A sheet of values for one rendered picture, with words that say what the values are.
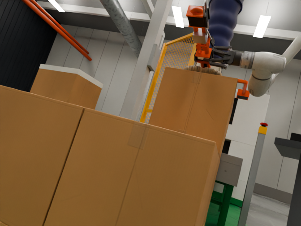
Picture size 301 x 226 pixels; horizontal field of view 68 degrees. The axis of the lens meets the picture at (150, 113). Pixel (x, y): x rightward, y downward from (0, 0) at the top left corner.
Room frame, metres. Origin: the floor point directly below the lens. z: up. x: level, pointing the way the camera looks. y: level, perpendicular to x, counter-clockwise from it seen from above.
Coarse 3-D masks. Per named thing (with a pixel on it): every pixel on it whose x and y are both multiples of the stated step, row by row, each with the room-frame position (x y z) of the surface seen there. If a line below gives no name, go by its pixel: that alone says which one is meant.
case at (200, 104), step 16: (176, 80) 1.21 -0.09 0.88; (192, 80) 1.18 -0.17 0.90; (208, 80) 1.15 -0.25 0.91; (224, 80) 1.12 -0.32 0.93; (160, 96) 1.23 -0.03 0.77; (176, 96) 1.20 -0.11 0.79; (192, 96) 1.17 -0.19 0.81; (208, 96) 1.14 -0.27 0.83; (224, 96) 1.11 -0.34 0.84; (160, 112) 1.22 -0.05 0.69; (176, 112) 1.19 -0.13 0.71; (192, 112) 1.16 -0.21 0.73; (208, 112) 1.13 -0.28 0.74; (224, 112) 1.11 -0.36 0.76; (176, 128) 1.18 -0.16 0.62; (192, 128) 1.15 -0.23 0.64; (208, 128) 1.13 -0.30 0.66; (224, 128) 1.10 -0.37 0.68
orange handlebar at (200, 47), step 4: (192, 8) 0.86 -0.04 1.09; (196, 8) 0.85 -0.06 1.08; (200, 8) 0.85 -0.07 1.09; (192, 12) 0.87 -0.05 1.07; (196, 12) 0.86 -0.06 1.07; (200, 12) 0.85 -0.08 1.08; (196, 28) 0.98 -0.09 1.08; (204, 28) 0.96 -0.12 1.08; (204, 32) 0.99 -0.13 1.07; (200, 44) 1.12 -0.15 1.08; (204, 44) 1.09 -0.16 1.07; (208, 44) 1.12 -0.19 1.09; (200, 48) 1.14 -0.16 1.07; (204, 48) 1.12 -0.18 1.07; (208, 48) 1.14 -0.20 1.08; (200, 52) 1.19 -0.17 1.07; (208, 52) 1.17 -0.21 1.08; (208, 64) 1.30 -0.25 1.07; (240, 80) 1.42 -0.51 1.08; (244, 80) 1.41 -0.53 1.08; (244, 84) 1.44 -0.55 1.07; (244, 88) 1.50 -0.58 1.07; (244, 92) 1.58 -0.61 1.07
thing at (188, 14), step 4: (188, 8) 0.88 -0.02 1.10; (188, 12) 0.88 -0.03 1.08; (188, 16) 0.88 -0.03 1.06; (192, 16) 0.87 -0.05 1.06; (196, 16) 0.87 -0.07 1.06; (200, 16) 0.86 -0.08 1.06; (188, 20) 0.91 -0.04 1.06; (192, 20) 0.90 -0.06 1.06; (196, 20) 0.89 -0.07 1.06; (200, 20) 0.88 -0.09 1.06; (192, 24) 0.93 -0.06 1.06; (196, 24) 0.92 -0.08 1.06; (200, 24) 0.91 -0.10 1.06
